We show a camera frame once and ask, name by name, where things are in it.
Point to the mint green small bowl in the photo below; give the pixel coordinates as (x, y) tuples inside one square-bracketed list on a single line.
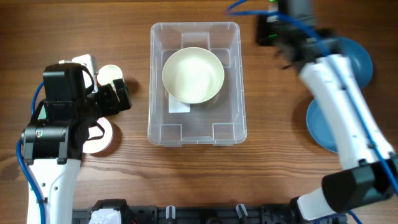
[(42, 114)]

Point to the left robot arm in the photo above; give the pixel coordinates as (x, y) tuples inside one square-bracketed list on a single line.
[(51, 146)]

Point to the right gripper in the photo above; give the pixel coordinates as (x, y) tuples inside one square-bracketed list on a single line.
[(288, 50)]

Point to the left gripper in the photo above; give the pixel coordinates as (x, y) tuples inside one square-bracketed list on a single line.
[(115, 97)]

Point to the white label in container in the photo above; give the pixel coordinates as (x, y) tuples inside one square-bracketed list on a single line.
[(176, 106)]

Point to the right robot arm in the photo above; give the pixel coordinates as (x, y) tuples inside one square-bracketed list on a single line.
[(368, 161)]

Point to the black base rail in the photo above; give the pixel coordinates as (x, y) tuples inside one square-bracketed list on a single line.
[(264, 214)]

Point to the pink small bowl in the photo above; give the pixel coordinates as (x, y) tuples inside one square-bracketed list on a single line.
[(99, 137)]

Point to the cream white bowl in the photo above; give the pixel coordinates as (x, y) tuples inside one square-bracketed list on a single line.
[(193, 75)]

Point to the cream tall cup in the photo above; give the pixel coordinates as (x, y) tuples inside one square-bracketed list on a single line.
[(108, 73)]

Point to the clear plastic storage container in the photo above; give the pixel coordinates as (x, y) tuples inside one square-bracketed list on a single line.
[(221, 121)]

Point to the dark blue bowl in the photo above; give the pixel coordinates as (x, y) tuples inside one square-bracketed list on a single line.
[(318, 127), (361, 62)]

